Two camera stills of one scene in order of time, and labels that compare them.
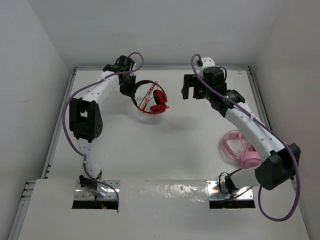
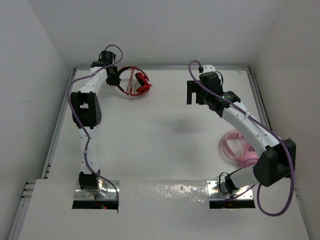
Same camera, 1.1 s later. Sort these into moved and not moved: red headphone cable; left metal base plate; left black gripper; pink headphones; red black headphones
Moved: red headphone cable; left black gripper; red black headphones
Not moved: pink headphones; left metal base plate
